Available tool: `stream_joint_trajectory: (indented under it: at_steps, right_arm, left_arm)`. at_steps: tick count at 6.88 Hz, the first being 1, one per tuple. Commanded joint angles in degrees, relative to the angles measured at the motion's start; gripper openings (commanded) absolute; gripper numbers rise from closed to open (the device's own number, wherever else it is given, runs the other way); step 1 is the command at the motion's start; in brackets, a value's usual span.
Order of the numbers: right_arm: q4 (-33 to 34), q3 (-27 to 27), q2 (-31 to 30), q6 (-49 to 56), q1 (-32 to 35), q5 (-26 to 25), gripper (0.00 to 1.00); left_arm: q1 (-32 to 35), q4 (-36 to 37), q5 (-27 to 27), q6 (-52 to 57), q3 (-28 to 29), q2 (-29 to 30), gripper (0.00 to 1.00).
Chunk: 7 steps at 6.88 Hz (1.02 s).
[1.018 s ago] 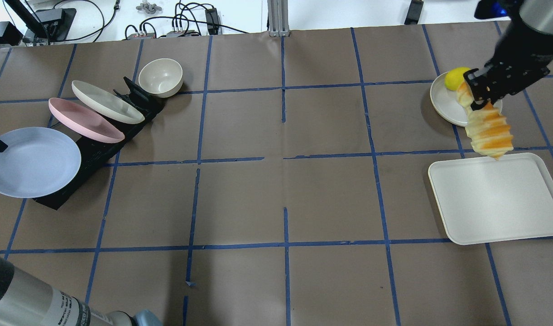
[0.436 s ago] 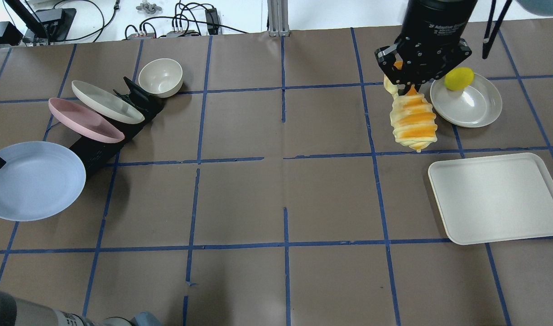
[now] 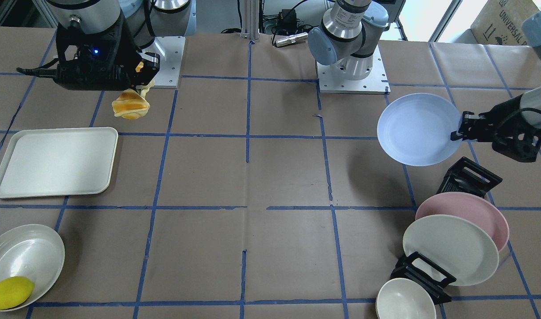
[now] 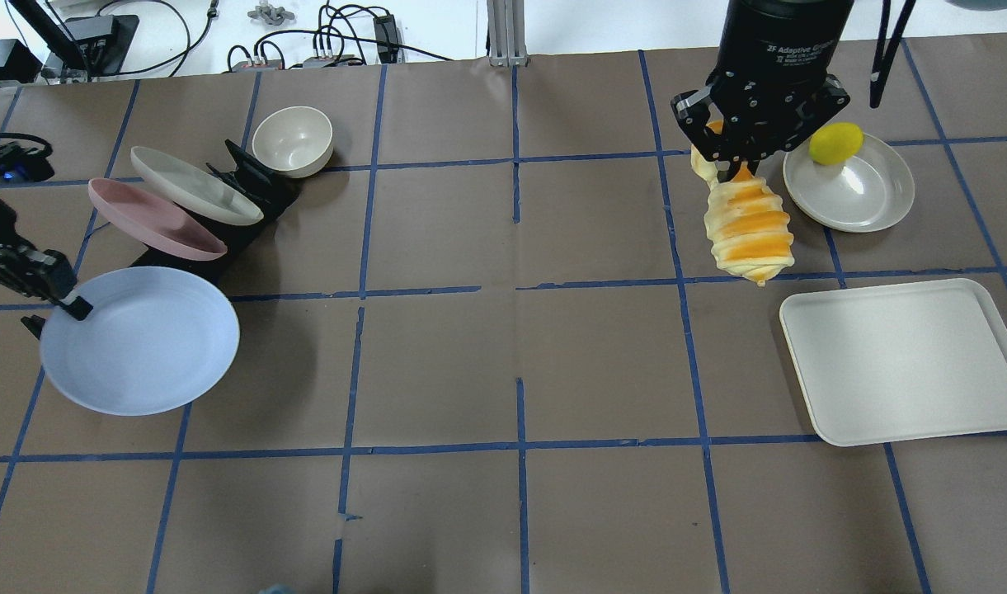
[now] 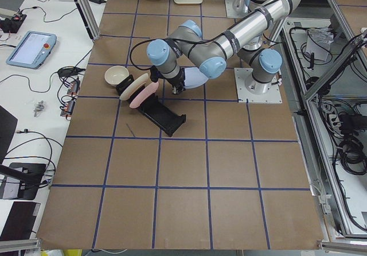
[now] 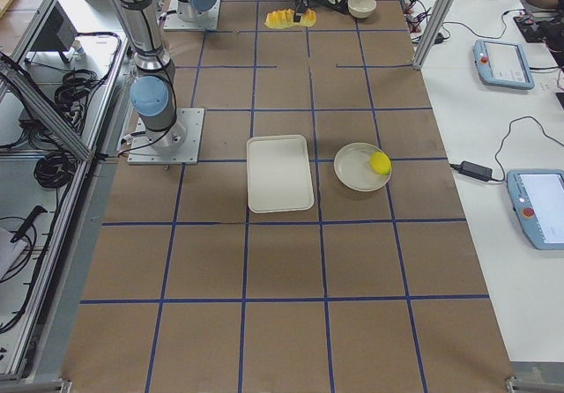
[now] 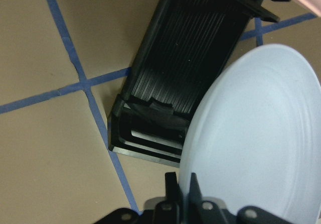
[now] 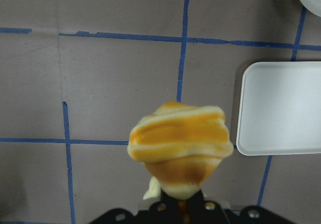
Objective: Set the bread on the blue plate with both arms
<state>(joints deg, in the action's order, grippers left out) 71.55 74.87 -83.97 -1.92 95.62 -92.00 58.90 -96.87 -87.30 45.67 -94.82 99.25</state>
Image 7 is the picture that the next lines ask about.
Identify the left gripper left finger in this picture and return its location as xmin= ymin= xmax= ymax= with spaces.
xmin=96 ymin=172 xmax=182 ymax=223

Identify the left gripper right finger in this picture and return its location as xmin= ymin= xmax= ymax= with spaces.
xmin=188 ymin=173 xmax=288 ymax=224

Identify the blue plate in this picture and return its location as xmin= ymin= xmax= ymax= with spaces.
xmin=179 ymin=44 xmax=320 ymax=223

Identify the black dish rack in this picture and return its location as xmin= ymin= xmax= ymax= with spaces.
xmin=108 ymin=0 xmax=290 ymax=167

